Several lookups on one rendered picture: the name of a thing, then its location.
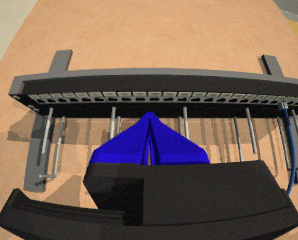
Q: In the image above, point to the dark blue cable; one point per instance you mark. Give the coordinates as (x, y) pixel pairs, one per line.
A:
(293, 155)

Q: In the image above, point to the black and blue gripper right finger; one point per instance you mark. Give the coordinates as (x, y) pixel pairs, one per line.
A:
(167, 147)

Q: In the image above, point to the grey patch panel rack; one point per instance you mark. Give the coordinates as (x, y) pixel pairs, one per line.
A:
(195, 93)

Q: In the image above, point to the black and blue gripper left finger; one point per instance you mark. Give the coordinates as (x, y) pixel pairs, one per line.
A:
(127, 147)

